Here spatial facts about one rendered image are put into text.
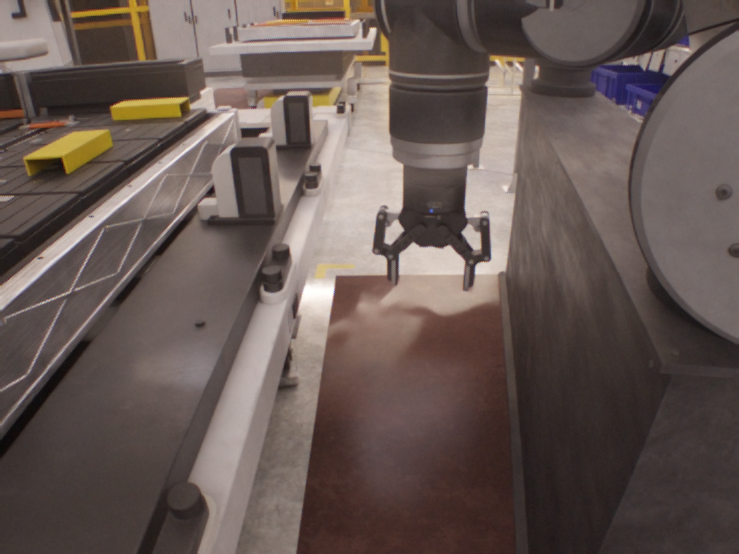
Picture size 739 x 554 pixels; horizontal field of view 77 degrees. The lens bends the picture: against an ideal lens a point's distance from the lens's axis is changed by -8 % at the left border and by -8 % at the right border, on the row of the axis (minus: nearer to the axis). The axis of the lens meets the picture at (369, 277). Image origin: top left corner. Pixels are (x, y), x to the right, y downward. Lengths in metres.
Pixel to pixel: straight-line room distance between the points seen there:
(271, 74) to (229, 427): 5.33
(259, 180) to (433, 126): 0.41
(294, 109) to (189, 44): 9.13
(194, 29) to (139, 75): 8.99
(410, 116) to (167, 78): 0.95
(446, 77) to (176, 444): 0.43
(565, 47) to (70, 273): 0.55
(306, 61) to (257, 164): 4.83
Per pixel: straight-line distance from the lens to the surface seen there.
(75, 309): 0.65
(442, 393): 1.81
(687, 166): 0.32
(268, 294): 0.73
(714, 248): 0.32
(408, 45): 0.54
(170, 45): 10.56
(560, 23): 0.46
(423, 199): 0.58
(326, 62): 5.65
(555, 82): 2.03
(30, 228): 0.70
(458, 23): 0.51
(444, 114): 0.53
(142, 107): 1.24
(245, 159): 0.87
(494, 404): 1.80
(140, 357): 0.62
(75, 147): 0.92
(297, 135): 1.34
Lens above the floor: 1.22
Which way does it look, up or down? 30 degrees down
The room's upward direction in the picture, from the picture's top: 1 degrees counter-clockwise
